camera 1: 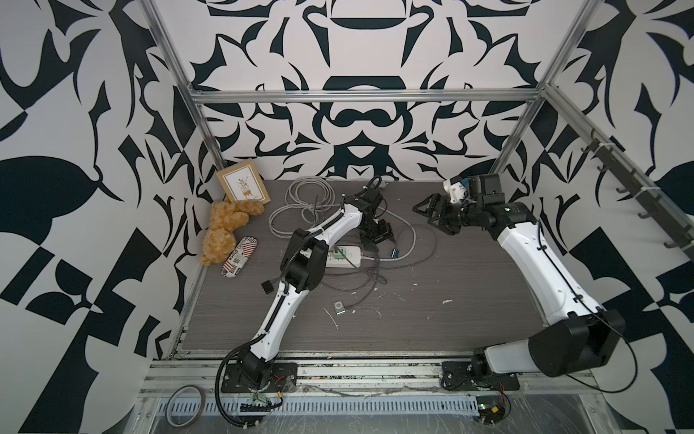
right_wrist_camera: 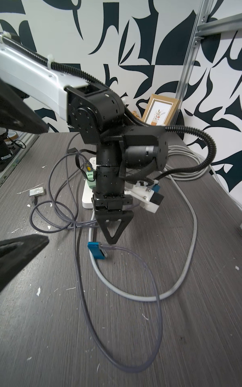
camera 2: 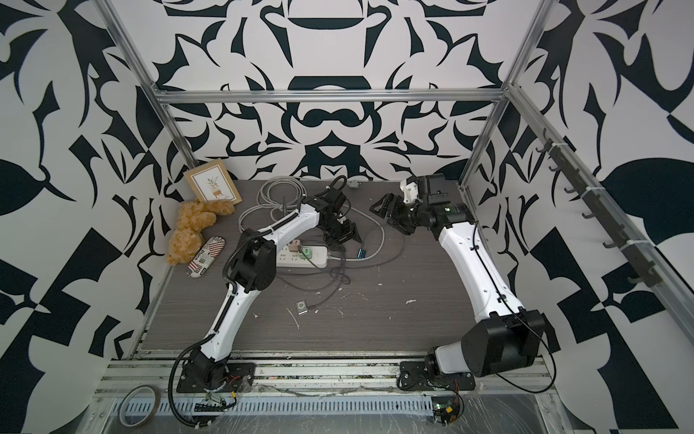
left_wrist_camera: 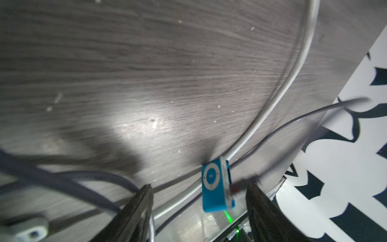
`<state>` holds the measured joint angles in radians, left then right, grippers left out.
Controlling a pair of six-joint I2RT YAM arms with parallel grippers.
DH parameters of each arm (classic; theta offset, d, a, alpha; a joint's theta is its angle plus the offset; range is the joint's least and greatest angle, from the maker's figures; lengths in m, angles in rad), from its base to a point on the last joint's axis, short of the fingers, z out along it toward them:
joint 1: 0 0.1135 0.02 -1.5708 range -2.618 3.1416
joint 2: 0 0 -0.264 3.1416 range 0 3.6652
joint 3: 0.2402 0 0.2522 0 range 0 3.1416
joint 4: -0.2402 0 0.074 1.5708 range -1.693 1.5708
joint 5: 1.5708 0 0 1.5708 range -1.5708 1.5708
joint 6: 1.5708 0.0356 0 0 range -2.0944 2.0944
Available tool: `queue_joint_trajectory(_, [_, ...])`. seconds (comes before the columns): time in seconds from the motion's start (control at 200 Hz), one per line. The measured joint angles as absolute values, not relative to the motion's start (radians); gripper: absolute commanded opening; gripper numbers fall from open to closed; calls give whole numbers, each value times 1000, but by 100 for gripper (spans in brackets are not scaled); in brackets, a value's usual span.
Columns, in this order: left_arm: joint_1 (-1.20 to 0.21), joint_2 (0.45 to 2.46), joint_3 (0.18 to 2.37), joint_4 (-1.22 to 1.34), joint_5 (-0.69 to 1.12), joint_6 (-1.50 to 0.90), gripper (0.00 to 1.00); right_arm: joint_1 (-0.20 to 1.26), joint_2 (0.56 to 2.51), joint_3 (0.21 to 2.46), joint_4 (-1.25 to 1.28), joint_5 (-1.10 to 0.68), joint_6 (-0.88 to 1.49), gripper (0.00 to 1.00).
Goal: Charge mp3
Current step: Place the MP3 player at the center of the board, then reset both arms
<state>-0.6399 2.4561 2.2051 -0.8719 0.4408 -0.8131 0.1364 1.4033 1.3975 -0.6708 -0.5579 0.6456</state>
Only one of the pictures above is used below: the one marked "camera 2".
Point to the tape roll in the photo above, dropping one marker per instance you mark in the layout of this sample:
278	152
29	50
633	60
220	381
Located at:
139	406

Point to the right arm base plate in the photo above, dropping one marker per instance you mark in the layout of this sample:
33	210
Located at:
417	377

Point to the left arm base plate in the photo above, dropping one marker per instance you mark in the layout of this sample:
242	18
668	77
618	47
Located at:
232	377

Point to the pink usb charger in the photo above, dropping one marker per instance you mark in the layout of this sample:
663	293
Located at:
295	246

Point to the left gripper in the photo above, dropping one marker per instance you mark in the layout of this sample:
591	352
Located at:
351	231

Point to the tan teddy bear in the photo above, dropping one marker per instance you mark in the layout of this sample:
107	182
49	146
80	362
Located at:
192	219

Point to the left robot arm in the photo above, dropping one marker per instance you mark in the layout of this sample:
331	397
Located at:
251	268

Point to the dark usb cable green charger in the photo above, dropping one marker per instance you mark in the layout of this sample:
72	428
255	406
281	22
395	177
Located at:
388	249

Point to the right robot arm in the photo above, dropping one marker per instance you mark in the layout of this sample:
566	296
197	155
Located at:
506	336

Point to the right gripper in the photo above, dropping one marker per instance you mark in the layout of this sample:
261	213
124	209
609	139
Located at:
395	213

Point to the white power strip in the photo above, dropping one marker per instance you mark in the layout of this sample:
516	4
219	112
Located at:
289	259

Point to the black wall hook rack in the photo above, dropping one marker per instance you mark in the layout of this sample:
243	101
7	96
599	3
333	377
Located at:
603	208

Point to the framed plant picture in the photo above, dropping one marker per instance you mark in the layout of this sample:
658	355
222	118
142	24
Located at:
212	182

